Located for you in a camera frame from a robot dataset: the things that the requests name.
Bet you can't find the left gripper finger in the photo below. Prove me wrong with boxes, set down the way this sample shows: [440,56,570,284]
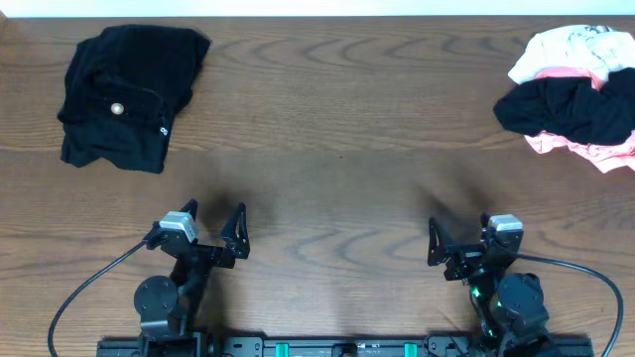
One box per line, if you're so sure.
[180,198,198,221]
[220,202,250,260]

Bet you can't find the black t-shirt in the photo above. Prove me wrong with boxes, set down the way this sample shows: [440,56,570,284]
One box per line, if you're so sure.
[493,67,634,146]

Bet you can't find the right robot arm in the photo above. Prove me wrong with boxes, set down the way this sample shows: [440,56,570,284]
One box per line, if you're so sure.
[428,214,560,356]

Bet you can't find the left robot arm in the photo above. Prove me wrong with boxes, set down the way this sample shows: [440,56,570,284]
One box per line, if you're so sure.
[134,199,250,356]

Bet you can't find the coral pink t-shirt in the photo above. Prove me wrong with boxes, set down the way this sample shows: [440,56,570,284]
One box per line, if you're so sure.
[525,67,634,174]

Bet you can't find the folded black pants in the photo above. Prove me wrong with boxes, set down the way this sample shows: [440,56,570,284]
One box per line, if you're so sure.
[58,24,211,174]

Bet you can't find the white printed t-shirt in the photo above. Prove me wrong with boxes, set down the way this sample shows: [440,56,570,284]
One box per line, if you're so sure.
[508,25,634,84]

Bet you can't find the left black cable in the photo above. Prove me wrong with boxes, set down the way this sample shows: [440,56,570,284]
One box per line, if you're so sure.
[47,240,150,357]

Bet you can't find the black cable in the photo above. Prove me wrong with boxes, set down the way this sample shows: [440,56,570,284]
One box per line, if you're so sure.
[515,252,625,357]
[47,240,150,357]

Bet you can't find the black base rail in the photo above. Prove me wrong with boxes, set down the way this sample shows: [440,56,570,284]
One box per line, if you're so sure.
[96,334,595,357]

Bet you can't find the right black cable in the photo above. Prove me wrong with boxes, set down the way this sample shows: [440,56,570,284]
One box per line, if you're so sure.
[515,252,625,357]

